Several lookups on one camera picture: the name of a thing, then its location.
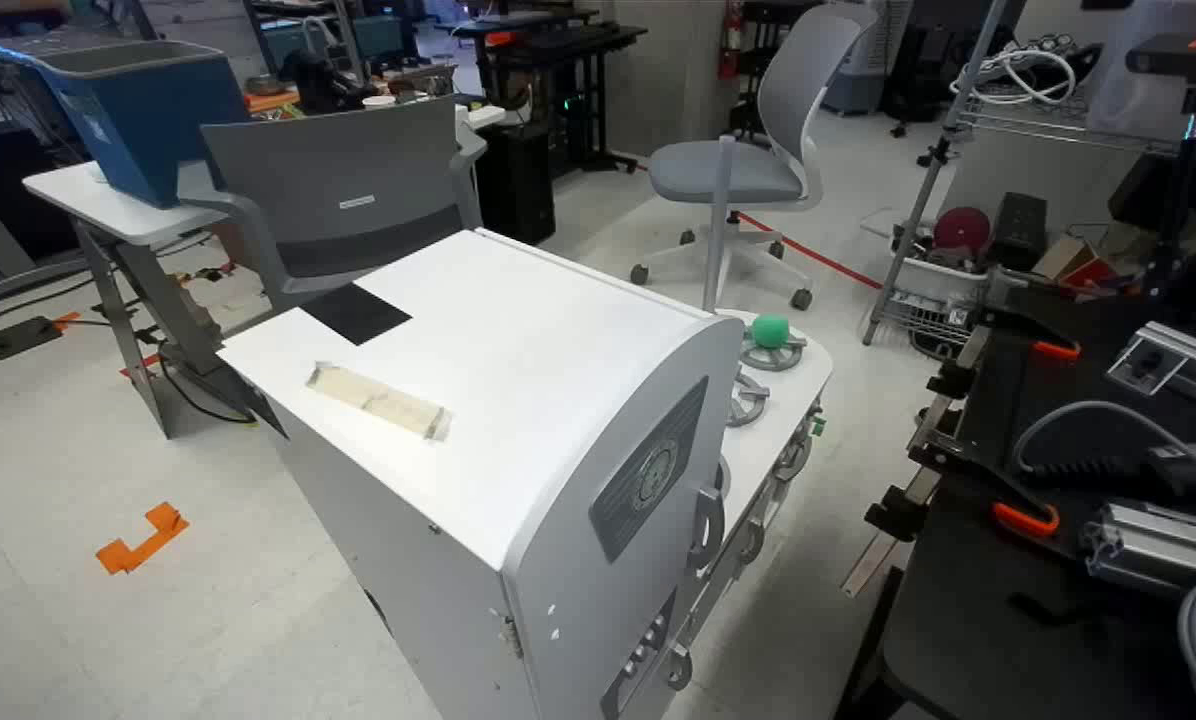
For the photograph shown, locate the orange floor tape marker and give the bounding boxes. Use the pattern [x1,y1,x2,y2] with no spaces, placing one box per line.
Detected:
[93,499,192,579]

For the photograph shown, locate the grey plastic chair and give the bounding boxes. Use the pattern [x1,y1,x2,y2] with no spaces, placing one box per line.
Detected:
[175,93,493,313]

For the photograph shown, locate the silver aluminium extrusion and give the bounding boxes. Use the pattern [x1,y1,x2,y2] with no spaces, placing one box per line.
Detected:
[1081,499,1196,599]

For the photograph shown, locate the green ball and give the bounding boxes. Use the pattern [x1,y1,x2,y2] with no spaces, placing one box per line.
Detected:
[747,313,792,352]

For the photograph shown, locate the blue storage bin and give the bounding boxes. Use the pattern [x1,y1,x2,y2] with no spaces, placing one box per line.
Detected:
[0,38,254,214]

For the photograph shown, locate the black power adapter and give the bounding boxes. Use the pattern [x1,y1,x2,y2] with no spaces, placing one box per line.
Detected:
[0,313,65,365]

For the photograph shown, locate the white toy kitchen cabinet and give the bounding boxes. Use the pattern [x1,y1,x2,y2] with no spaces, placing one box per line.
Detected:
[217,225,839,720]

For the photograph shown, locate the white parts tray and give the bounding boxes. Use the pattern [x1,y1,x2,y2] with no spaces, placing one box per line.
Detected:
[890,221,994,313]

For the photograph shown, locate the black square patch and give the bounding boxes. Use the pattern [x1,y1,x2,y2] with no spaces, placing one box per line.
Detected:
[301,280,417,352]

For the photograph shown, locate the grey tripod stand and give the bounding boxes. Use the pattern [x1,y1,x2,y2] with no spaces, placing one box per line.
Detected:
[861,0,1029,348]

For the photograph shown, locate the grey mesh office chair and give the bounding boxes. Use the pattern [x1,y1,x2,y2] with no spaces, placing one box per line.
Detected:
[629,0,883,316]

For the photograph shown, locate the white coiled cable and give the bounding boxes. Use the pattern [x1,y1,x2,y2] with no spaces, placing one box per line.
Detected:
[950,42,1110,113]

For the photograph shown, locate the black trash can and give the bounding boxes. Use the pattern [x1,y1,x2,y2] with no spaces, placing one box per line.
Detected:
[471,121,560,250]

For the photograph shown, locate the orange handled clamp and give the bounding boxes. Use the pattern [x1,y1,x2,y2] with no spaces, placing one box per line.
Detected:
[863,479,1063,543]
[973,307,1090,368]

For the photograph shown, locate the dark red ball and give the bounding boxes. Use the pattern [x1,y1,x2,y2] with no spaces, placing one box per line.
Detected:
[927,203,998,267]

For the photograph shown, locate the beige tape strip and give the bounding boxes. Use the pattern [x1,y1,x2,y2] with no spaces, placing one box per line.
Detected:
[306,362,457,446]

